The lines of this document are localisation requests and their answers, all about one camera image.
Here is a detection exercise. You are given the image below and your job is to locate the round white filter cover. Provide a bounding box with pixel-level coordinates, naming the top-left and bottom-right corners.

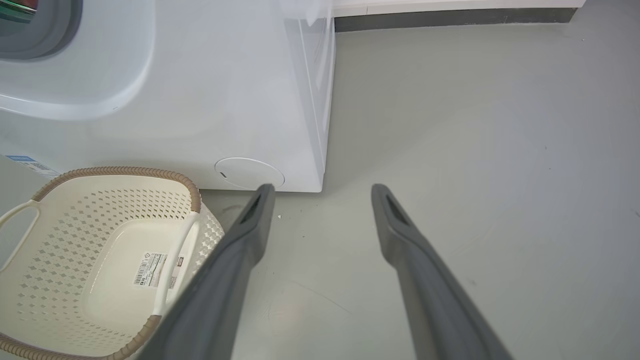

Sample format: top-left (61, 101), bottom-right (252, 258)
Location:
top-left (214, 157), bottom-right (285, 191)

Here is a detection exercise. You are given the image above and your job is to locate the blue white energy label sticker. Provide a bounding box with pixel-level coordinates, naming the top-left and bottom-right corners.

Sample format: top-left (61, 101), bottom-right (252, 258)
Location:
top-left (5, 154), bottom-right (61, 180)

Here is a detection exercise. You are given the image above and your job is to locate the white barcode label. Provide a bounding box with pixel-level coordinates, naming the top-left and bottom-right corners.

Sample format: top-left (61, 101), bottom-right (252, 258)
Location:
top-left (132, 251), bottom-right (168, 289)

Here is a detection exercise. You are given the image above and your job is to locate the grey rubber door gasket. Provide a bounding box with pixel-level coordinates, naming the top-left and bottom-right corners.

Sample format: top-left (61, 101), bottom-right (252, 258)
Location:
top-left (0, 0), bottom-right (84, 61)

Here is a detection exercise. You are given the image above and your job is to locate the cream perforated laundry basket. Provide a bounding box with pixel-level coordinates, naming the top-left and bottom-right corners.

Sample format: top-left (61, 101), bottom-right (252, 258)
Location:
top-left (0, 166), bottom-right (226, 360)

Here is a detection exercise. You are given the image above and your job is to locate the dark grey wall baseboard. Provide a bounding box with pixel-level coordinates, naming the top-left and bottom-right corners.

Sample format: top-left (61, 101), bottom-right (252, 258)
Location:
top-left (334, 7), bottom-right (579, 33)

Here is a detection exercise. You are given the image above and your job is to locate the white front-load washing machine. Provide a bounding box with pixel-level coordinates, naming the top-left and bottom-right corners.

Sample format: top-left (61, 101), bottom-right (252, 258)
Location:
top-left (0, 0), bottom-right (337, 193)

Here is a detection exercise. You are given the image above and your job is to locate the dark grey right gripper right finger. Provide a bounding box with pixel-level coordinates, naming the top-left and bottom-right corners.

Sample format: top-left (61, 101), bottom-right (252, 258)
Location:
top-left (371, 183), bottom-right (514, 360)

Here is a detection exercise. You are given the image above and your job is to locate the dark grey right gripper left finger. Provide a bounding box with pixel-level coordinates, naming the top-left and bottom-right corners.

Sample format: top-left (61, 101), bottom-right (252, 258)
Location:
top-left (137, 183), bottom-right (276, 360)

